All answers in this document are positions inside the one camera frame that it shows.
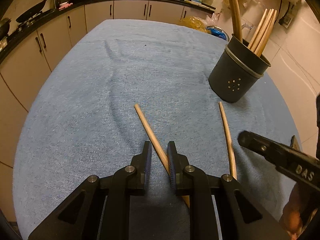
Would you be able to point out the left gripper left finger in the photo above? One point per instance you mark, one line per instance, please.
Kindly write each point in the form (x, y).
(99, 208)

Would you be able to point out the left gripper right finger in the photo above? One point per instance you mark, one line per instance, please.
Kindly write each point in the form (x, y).
(220, 207)

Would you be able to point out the right hand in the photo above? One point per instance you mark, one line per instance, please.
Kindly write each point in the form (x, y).
(301, 213)

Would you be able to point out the blue towel table mat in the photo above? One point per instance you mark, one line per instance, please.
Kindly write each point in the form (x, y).
(83, 122)

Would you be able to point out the dark utensil holder cup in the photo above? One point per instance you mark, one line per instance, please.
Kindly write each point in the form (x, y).
(236, 71)

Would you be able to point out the clear glass beer mug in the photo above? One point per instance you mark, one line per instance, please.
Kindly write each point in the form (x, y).
(246, 27)

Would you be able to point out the blue plastic bag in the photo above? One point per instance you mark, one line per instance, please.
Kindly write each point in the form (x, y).
(217, 32)

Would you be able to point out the yellow plastic bag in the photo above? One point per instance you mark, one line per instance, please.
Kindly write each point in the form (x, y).
(193, 23)

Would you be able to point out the wooden cutting board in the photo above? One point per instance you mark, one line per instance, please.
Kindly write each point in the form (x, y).
(200, 5)

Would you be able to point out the black wok pan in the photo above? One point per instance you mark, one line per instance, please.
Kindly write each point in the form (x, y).
(30, 13)

